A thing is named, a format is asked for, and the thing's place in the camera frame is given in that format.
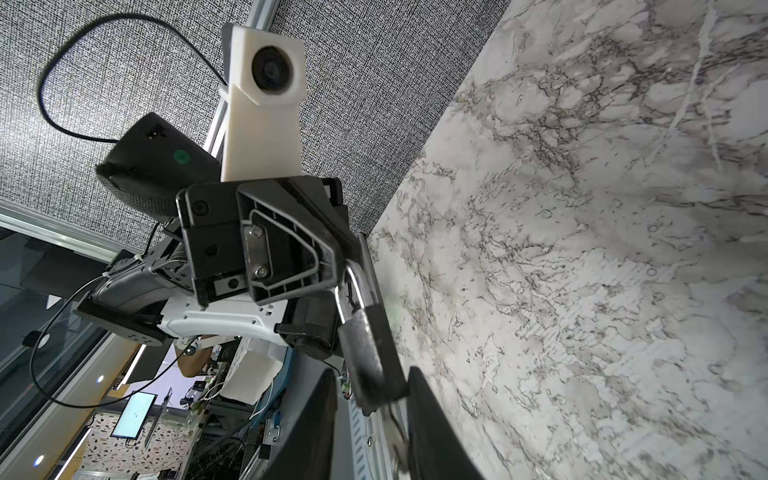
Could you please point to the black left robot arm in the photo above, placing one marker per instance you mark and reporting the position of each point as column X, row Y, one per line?
column 151, row 300

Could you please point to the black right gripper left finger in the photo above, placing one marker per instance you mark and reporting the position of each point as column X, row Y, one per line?
column 308, row 451

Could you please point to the black padlock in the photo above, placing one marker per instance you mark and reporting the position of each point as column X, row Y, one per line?
column 367, row 343

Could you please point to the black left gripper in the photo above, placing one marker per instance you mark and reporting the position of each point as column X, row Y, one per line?
column 273, row 239

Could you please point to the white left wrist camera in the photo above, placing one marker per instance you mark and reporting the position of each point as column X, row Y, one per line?
column 266, row 83

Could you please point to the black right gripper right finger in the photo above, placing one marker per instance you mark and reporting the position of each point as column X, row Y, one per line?
column 434, row 450

